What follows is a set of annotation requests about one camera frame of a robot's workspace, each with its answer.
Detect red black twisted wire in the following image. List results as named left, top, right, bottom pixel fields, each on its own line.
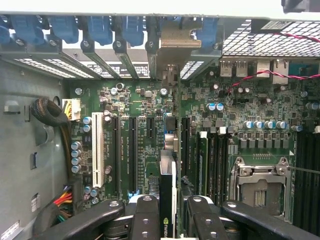
left=226, top=31, right=320, bottom=101

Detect RAM stick with white latch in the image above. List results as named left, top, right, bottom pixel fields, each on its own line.
left=198, top=130, right=210, bottom=201

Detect blue rear connector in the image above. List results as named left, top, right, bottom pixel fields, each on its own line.
left=288, top=63, right=320, bottom=76

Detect white expansion slot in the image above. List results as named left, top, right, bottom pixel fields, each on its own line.
left=91, top=111, right=105, bottom=188

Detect silver USB port block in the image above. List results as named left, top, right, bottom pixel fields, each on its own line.
left=235, top=59, right=250, bottom=77
left=219, top=59, right=235, bottom=77

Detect metal CPU socket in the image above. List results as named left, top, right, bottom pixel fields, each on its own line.
left=229, top=156, right=293, bottom=222

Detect short black expansion slot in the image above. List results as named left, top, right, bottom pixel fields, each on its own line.
left=146, top=116, right=155, bottom=140

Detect black RAM slot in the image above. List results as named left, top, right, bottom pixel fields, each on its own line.
left=215, top=127, right=223, bottom=203
left=209, top=127, right=216, bottom=203
left=222, top=127, right=230, bottom=203

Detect long black expansion slot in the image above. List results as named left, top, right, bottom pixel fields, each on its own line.
left=111, top=116, right=123, bottom=197
left=180, top=116, right=191, bottom=177
left=128, top=116, right=139, bottom=198

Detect blue slot clip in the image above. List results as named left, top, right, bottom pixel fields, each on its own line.
left=123, top=16, right=145, bottom=47
left=0, top=16, right=11, bottom=45
left=197, top=17, right=218, bottom=48
left=87, top=16, right=113, bottom=46
left=48, top=16, right=81, bottom=45
left=11, top=16, right=46, bottom=46

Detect white power connector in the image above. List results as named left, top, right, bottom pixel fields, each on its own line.
left=61, top=98, right=82, bottom=121

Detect coloured power wires with plug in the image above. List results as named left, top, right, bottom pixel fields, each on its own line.
left=51, top=178, right=83, bottom=223

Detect metal slot cover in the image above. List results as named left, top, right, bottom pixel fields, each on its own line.
left=4, top=37, right=65, bottom=80
left=42, top=37, right=97, bottom=80
left=112, top=39, right=141, bottom=80
left=81, top=38, right=122, bottom=80
left=178, top=42, right=223, bottom=81

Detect thin socket locking lever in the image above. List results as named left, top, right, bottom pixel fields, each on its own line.
left=284, top=164, right=320, bottom=175

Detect silver ethernet port block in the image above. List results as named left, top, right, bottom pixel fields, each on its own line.
left=272, top=59, right=290, bottom=85
left=256, top=59, right=272, bottom=79

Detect green motherboard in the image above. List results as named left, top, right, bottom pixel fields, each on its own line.
left=63, top=58, right=320, bottom=226

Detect black sleeved power cable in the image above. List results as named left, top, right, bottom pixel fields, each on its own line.
left=31, top=97, right=76, bottom=186

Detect open black PC case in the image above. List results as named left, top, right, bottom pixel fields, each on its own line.
left=0, top=9, right=320, bottom=240

